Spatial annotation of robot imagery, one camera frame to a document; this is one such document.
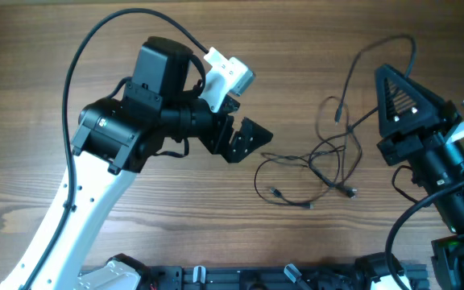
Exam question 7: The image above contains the black camera cable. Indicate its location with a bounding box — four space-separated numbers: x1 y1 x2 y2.
20 7 211 290
384 163 464 290

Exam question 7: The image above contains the separated black usb cable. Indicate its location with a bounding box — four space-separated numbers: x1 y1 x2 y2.
333 34 418 132

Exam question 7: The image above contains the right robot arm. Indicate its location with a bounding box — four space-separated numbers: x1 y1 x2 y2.
375 64 464 289

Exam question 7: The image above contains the right black camera cable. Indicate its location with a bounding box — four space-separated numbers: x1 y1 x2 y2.
384 163 464 290

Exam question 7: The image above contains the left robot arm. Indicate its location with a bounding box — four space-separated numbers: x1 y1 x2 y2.
0 36 272 289

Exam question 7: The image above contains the left black camera cable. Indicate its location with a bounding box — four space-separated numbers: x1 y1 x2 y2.
20 7 211 290

